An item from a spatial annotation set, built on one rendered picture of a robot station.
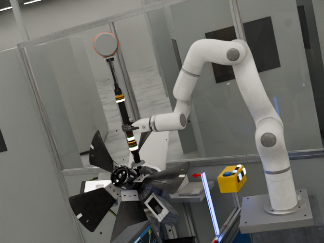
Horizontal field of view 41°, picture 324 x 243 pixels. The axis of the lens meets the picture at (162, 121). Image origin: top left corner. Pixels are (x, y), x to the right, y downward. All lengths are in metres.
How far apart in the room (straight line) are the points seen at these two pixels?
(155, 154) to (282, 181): 0.83
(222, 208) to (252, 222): 0.99
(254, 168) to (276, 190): 0.77
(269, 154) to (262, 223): 0.31
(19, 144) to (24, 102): 0.40
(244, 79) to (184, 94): 0.28
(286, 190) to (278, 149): 0.21
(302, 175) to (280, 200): 0.70
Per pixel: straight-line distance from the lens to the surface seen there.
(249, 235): 2.54
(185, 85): 1.96
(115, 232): 2.21
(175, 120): 2.00
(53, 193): 4.27
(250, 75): 1.92
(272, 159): 1.97
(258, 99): 1.92
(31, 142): 4.17
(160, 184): 2.13
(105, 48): 2.83
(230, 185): 2.32
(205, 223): 3.11
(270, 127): 1.90
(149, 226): 1.58
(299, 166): 2.71
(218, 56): 1.87
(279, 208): 2.08
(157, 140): 2.56
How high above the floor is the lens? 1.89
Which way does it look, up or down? 12 degrees down
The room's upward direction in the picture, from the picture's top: 15 degrees counter-clockwise
